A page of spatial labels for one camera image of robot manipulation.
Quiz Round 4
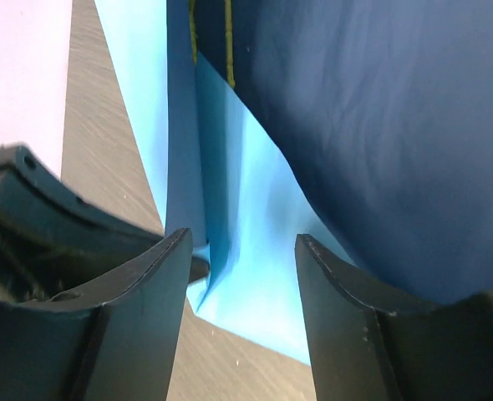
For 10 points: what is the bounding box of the large blue wrapping paper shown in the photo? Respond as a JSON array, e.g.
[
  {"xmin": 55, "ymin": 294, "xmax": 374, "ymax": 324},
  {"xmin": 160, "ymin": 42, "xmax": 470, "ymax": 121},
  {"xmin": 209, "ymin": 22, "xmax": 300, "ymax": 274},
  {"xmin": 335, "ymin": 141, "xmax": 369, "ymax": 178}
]
[{"xmin": 96, "ymin": 1, "xmax": 493, "ymax": 363}]

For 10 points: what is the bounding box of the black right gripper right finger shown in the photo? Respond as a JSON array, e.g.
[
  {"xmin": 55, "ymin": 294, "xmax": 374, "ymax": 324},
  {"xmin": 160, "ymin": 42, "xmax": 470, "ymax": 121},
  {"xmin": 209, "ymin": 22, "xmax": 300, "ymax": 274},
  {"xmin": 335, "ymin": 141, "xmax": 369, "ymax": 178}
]
[{"xmin": 295, "ymin": 235, "xmax": 493, "ymax": 400}]

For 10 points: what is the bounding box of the peach fake rose stem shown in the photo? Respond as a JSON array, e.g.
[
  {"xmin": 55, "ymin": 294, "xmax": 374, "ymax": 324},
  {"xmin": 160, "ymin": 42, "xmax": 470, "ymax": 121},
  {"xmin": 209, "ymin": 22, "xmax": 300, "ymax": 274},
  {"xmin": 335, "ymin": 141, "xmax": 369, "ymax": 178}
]
[
  {"xmin": 224, "ymin": 0, "xmax": 236, "ymax": 89},
  {"xmin": 188, "ymin": 0, "xmax": 198, "ymax": 63}
]

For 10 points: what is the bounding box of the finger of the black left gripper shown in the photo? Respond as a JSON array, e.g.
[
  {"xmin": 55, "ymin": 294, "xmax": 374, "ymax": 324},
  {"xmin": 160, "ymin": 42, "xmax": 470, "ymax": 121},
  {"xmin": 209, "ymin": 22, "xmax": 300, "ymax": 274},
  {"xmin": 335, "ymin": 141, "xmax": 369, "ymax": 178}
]
[{"xmin": 0, "ymin": 144, "xmax": 210, "ymax": 302}]

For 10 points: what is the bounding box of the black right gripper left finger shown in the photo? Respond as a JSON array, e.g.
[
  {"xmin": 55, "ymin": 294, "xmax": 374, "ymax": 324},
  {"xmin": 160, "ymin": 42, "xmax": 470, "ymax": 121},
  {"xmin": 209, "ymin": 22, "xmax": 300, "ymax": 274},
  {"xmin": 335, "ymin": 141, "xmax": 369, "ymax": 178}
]
[{"xmin": 0, "ymin": 229, "xmax": 192, "ymax": 400}]

